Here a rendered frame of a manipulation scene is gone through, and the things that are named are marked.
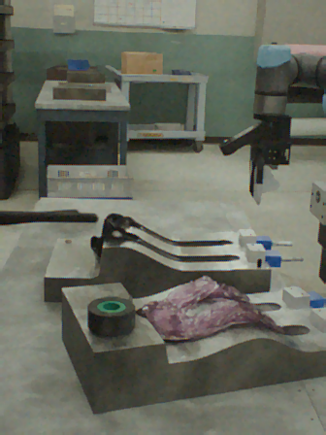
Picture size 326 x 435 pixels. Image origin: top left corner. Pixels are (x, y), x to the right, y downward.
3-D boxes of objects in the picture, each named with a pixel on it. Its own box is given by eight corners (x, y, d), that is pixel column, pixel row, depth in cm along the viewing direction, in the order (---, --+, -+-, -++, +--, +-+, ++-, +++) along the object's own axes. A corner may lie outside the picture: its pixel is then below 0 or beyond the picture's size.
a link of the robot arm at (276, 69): (301, 46, 148) (279, 46, 142) (296, 95, 151) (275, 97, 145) (272, 44, 153) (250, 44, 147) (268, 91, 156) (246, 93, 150)
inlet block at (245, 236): (288, 250, 164) (290, 230, 163) (293, 257, 159) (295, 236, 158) (237, 250, 163) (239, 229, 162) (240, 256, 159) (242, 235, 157)
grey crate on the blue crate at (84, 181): (128, 184, 497) (129, 165, 493) (133, 198, 458) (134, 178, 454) (48, 184, 489) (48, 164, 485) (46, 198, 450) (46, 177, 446)
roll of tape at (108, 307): (129, 314, 114) (130, 295, 113) (139, 334, 107) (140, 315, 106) (83, 317, 112) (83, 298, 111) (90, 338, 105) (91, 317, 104)
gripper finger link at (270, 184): (280, 205, 151) (281, 165, 151) (255, 204, 151) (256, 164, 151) (277, 205, 154) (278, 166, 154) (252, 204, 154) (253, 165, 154)
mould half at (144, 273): (248, 265, 171) (252, 216, 167) (268, 306, 146) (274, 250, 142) (57, 260, 168) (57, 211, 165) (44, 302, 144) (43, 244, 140)
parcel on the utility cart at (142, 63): (154, 78, 744) (155, 51, 736) (162, 81, 714) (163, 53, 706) (119, 77, 733) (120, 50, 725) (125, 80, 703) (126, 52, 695)
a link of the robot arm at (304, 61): (334, 88, 156) (309, 90, 148) (294, 83, 163) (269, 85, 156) (338, 54, 154) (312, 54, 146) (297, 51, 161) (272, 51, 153)
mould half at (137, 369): (286, 313, 143) (291, 265, 140) (358, 371, 120) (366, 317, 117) (61, 340, 127) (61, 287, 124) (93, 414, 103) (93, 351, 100)
